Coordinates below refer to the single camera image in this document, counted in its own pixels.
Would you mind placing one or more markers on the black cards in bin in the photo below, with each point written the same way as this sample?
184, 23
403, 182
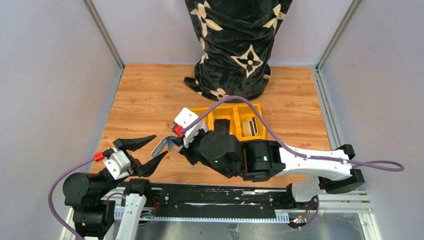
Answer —
222, 126

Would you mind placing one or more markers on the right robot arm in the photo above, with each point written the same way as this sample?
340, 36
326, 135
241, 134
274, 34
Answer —
259, 160

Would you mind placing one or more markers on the yellow plastic end bin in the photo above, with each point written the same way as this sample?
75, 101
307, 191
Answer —
241, 112

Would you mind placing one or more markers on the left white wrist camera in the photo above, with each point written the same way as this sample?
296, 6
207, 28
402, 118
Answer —
117, 164

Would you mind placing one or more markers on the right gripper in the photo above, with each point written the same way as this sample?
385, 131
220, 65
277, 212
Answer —
180, 144

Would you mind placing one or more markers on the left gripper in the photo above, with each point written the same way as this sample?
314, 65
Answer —
131, 159

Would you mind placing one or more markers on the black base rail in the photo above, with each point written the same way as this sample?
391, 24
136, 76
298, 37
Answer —
224, 204

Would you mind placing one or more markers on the black floral blanket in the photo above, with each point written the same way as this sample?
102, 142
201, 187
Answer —
237, 39

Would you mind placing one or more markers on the pink leather card holder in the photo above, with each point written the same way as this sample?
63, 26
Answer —
166, 144

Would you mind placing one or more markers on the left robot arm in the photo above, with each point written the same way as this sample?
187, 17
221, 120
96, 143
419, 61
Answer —
94, 216

